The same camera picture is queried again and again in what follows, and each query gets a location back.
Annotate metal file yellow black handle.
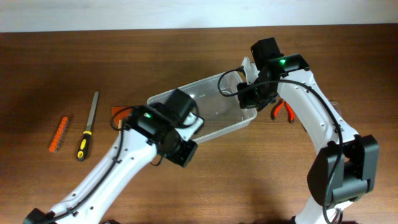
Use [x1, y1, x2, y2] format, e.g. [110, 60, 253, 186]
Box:
[76, 91, 99, 161]

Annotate clear plastic storage container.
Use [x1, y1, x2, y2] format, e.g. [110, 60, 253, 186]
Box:
[146, 69, 258, 144]

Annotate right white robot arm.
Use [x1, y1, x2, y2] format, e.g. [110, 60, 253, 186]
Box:
[237, 37, 379, 223]

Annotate orange scraper wooden handle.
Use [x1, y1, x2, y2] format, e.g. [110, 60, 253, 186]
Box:
[111, 106, 132, 130]

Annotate left black camera cable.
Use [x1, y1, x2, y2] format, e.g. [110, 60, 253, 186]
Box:
[46, 105, 164, 222]

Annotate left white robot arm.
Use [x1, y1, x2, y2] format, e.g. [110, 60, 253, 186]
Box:
[23, 89, 204, 223]

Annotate black camera cable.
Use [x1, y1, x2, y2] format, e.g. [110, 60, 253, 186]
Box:
[216, 65, 345, 224]
[46, 105, 164, 222]

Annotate small red diagonal cutters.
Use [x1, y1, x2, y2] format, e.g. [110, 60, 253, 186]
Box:
[271, 98, 295, 124]

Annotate right black camera cable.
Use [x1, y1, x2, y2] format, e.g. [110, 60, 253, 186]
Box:
[216, 65, 345, 224]

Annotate clear screwdriver set case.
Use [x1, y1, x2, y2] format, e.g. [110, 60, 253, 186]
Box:
[330, 100, 344, 124]

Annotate orange bit holder strip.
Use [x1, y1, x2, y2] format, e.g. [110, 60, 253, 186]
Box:
[49, 116, 69, 153]

